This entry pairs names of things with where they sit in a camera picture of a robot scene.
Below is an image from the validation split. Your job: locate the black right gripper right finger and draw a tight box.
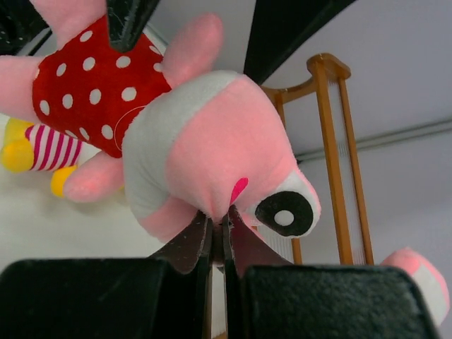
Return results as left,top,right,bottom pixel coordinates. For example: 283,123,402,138
222,208,439,338

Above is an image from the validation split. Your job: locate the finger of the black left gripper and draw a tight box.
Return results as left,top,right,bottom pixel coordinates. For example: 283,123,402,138
106,0,157,52
244,0,355,85

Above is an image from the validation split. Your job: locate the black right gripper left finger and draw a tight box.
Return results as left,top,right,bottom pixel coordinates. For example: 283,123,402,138
1,213,213,338

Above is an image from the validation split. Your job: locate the pink plush red dotted dress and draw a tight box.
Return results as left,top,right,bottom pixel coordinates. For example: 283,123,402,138
1,1,321,242

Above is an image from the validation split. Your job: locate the yellow plush pink striped shirt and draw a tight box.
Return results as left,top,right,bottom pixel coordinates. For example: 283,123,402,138
1,118,98,197

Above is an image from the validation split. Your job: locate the brown wooden toy shelf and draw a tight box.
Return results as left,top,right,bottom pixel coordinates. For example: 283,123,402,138
262,53,374,265

